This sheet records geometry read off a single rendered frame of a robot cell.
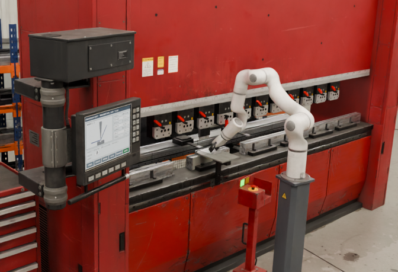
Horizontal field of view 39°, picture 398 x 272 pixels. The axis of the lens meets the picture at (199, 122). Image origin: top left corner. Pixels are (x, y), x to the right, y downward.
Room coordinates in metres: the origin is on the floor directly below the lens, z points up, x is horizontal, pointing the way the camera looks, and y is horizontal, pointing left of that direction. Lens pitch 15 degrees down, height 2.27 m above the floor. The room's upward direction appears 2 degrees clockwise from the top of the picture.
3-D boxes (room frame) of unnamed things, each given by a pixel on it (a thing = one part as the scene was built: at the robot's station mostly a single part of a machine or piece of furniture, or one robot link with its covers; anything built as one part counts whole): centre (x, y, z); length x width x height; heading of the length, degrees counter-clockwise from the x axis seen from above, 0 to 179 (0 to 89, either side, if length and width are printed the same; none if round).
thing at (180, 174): (4.33, -0.54, 0.85); 3.00 x 0.21 x 0.04; 134
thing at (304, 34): (4.37, -0.51, 1.74); 3.00 x 0.08 x 0.80; 134
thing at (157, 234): (4.33, -0.54, 0.42); 3.00 x 0.21 x 0.83; 134
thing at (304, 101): (4.73, -0.89, 1.26); 0.15 x 0.09 x 0.17; 134
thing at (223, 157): (3.81, -0.14, 1.00); 0.26 x 0.18 x 0.01; 44
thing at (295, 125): (3.39, -0.61, 1.30); 0.19 x 0.12 x 0.24; 141
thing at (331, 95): (5.01, -1.18, 1.26); 0.15 x 0.09 x 0.17; 134
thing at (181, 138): (4.04, 0.06, 1.01); 0.26 x 0.12 x 0.05; 44
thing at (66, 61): (2.74, 0.57, 1.53); 0.51 x 0.25 x 0.85; 150
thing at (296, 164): (3.42, -0.63, 1.09); 0.19 x 0.19 x 0.18
